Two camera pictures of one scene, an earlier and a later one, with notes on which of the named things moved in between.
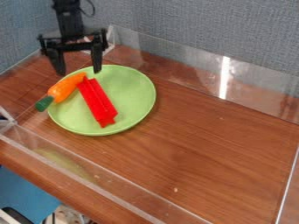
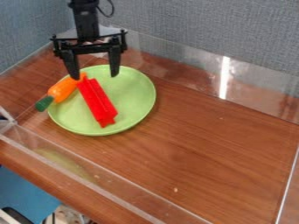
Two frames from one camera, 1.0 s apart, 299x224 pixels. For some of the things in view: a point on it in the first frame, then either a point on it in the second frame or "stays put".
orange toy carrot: [60, 91] stays put
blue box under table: [22, 197] stays put
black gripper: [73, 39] → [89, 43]
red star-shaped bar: [97, 101] stays put
